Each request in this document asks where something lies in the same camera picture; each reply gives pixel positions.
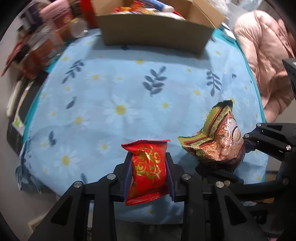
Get tipped glass jar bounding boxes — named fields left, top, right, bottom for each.
left=69, top=17, right=89, bottom=39

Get blue candy tube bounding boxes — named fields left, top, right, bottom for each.
left=141, top=0, right=175, bottom=13

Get cardboard box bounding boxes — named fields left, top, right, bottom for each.
left=92, top=0, right=226, bottom=55

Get blue floral cloth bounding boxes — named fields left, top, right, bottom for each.
left=15, top=28, right=270, bottom=226

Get pink canister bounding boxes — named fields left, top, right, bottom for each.
left=39, top=0, right=74, bottom=40

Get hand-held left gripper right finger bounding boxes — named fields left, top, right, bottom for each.
left=165, top=152, right=266, bottom=241

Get red yellow snack packet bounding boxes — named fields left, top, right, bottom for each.
left=112, top=1, right=148, bottom=14

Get white green tissue box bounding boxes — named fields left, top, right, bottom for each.
left=6, top=80, right=31, bottom=130

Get black box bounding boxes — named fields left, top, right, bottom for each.
left=6, top=120, right=29, bottom=156

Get pink puffer jacket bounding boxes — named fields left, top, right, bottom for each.
left=233, top=10, right=296, bottom=122

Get small jar with red contents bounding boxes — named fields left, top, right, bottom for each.
left=22, top=53, right=49, bottom=79

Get red canister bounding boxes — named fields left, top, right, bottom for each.
left=80, top=0, right=99, bottom=28

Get red gold snack packet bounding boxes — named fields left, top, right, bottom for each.
left=121, top=139, right=171, bottom=206

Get clear glass jar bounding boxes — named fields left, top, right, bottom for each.
left=30, top=24, right=65, bottom=70

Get dark red foil sachets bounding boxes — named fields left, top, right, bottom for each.
left=1, top=38, right=26, bottom=77

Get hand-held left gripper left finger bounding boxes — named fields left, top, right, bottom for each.
left=28, top=152, right=134, bottom=241

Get dark purple jar white lid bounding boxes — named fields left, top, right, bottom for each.
left=18, top=5, right=44, bottom=30

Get black smartphone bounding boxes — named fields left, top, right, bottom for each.
left=17, top=76, right=44, bottom=121

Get green gold snack packet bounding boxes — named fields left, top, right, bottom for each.
left=178, top=100, right=246, bottom=173

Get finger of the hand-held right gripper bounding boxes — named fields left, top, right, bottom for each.
left=243, top=123, right=296, bottom=163
left=195, top=162, right=247, bottom=186

